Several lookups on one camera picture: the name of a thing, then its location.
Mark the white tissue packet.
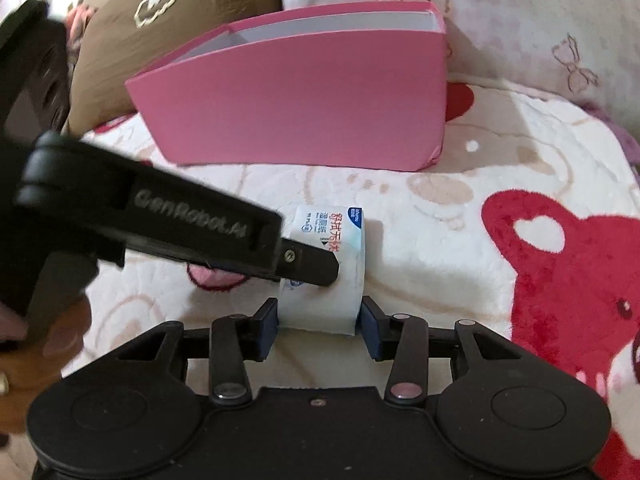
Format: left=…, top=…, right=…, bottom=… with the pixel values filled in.
left=278, top=205, right=366, bottom=336

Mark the brown embroidered cushion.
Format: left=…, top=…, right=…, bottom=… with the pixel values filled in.
left=67, top=0, right=282, bottom=136

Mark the person's left hand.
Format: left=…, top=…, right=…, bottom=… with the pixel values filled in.
left=1, top=294, right=92, bottom=448

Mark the pink storage box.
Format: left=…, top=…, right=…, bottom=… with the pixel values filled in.
left=126, top=0, right=447, bottom=172

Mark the pink floral pillow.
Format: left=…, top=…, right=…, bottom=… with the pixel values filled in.
left=282, top=0, right=639, bottom=133

